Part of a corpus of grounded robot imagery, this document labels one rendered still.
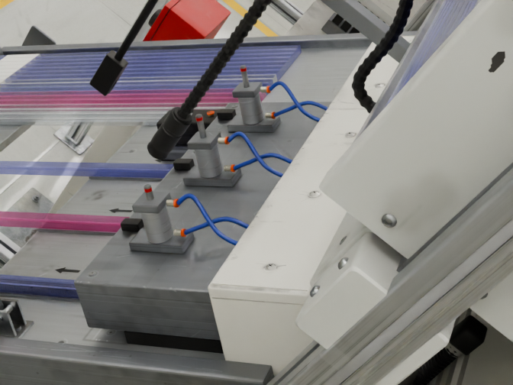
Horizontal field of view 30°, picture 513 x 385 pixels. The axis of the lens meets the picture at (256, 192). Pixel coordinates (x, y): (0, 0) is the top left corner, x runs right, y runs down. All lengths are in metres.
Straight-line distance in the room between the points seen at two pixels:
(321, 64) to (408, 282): 0.73
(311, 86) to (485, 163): 0.68
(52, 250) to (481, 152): 0.54
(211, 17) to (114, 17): 1.26
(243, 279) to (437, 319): 0.18
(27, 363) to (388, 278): 0.35
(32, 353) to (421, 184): 0.39
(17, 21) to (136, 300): 2.13
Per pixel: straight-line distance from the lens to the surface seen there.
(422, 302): 0.58
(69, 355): 0.80
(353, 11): 0.86
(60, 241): 0.99
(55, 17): 2.94
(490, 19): 0.51
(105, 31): 2.99
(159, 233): 0.79
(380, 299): 0.58
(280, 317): 0.70
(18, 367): 0.83
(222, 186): 0.88
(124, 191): 1.05
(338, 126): 0.90
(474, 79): 0.52
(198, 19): 1.80
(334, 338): 0.61
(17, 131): 1.29
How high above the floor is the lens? 1.72
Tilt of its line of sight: 38 degrees down
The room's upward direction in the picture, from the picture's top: 40 degrees clockwise
